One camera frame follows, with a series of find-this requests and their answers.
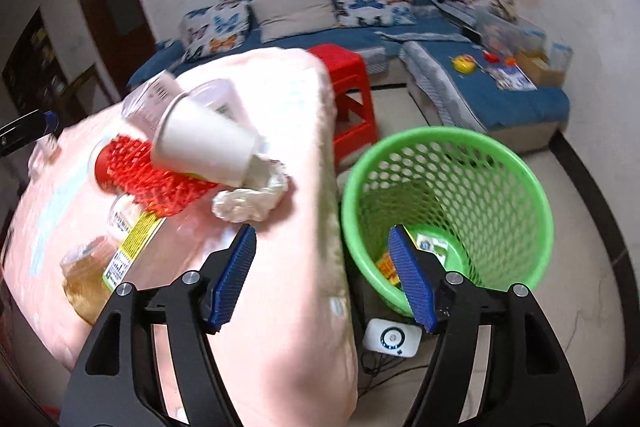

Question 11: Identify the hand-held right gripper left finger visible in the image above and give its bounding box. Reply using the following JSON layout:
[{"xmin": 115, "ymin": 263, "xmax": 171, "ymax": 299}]
[{"xmin": 59, "ymin": 223, "xmax": 258, "ymax": 427}]

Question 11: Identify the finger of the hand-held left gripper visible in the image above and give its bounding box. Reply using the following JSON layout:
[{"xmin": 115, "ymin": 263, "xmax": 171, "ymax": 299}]
[{"xmin": 0, "ymin": 109, "xmax": 62, "ymax": 158}]

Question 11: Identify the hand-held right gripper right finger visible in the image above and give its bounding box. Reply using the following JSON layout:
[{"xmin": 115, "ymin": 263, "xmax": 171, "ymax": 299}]
[{"xmin": 387, "ymin": 224, "xmax": 587, "ymax": 427}]

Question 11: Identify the orange snack wrapper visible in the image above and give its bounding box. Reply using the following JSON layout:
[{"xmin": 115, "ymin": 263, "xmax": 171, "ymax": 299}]
[{"xmin": 375, "ymin": 252, "xmax": 403, "ymax": 290}]

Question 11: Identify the green white packet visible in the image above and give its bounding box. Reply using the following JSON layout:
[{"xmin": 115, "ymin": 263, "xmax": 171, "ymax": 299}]
[{"xmin": 406, "ymin": 227, "xmax": 453, "ymax": 270}]

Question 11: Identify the white tissue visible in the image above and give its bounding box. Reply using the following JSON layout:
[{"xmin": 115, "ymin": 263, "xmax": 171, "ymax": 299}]
[{"xmin": 212, "ymin": 154, "xmax": 291, "ymax": 223}]

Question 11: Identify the green plastic mesh basket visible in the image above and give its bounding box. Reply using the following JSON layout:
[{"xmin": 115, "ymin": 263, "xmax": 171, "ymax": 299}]
[{"xmin": 340, "ymin": 127, "xmax": 555, "ymax": 318}]

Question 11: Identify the red foam net sleeve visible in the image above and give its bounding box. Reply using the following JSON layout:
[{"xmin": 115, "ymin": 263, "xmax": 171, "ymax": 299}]
[{"xmin": 95, "ymin": 134, "xmax": 221, "ymax": 217}]

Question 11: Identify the white paper cup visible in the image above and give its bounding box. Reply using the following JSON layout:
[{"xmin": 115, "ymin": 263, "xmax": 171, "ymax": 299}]
[{"xmin": 150, "ymin": 92, "xmax": 266, "ymax": 188}]

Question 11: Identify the white router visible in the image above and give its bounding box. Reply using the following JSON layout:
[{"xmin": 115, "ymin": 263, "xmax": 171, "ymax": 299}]
[{"xmin": 362, "ymin": 318, "xmax": 423, "ymax": 355}]

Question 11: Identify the dark shelf cabinet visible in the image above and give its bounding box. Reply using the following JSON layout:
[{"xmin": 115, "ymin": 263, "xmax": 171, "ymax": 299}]
[{"xmin": 2, "ymin": 7, "xmax": 68, "ymax": 118}]

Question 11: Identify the dark wooden door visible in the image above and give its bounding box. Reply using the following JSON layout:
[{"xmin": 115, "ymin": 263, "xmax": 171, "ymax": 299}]
[{"xmin": 72, "ymin": 0, "xmax": 158, "ymax": 102}]

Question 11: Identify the blue sofa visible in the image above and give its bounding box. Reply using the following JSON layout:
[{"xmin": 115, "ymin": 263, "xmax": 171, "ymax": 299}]
[{"xmin": 127, "ymin": 0, "xmax": 571, "ymax": 152}]

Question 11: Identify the grey striped blanket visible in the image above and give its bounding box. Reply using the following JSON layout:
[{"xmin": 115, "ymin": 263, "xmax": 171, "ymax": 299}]
[{"xmin": 400, "ymin": 39, "xmax": 481, "ymax": 128}]

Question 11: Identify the butterfly print pillow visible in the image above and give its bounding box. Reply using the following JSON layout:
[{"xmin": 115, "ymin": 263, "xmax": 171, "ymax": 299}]
[
  {"xmin": 327, "ymin": 0, "xmax": 418, "ymax": 28},
  {"xmin": 180, "ymin": 2, "xmax": 253, "ymax": 62}
]

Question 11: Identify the red plastic stool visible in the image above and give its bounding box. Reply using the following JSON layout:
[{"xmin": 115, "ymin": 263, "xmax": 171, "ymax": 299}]
[{"xmin": 307, "ymin": 44, "xmax": 378, "ymax": 170}]

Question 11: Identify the blue booklet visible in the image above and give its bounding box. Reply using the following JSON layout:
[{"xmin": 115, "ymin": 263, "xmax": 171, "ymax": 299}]
[{"xmin": 487, "ymin": 64, "xmax": 533, "ymax": 90}]

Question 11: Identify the cardboard box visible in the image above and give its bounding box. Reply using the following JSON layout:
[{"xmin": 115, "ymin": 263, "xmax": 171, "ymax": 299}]
[{"xmin": 515, "ymin": 49, "xmax": 566, "ymax": 88}]

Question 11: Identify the clear plastic storage box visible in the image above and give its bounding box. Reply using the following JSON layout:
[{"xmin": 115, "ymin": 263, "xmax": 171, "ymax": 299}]
[{"xmin": 472, "ymin": 4, "xmax": 573, "ymax": 72}]

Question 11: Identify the grey pillow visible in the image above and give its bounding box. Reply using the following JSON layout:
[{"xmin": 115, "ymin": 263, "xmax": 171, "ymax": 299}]
[{"xmin": 250, "ymin": 0, "xmax": 341, "ymax": 42}]

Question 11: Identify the black cable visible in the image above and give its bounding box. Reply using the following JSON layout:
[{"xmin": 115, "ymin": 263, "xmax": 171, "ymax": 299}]
[{"xmin": 360, "ymin": 352, "xmax": 431, "ymax": 378}]

